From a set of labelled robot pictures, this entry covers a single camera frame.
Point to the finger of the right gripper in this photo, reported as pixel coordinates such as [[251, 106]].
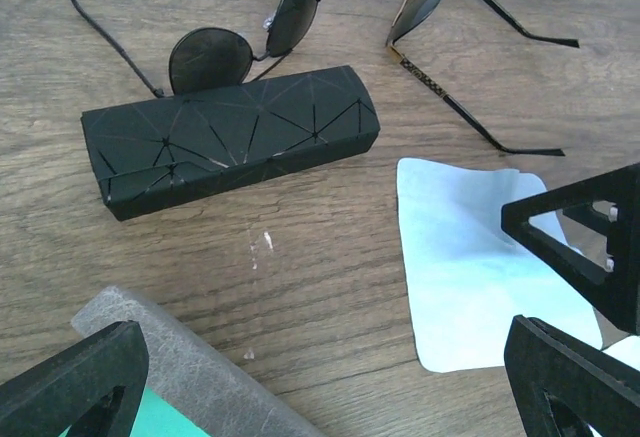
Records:
[[588, 232]]

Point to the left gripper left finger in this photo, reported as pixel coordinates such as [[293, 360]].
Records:
[[93, 388]]

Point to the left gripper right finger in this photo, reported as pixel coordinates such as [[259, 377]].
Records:
[[565, 387]]

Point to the grey glasses case green lining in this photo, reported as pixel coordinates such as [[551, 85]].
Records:
[[190, 375]]

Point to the round black sunglasses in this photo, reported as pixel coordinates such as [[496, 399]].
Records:
[[212, 57]]

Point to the upper light blue cloth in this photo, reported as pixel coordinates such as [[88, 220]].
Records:
[[466, 278]]

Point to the black geometric glasses case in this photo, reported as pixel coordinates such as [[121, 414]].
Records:
[[153, 155]]

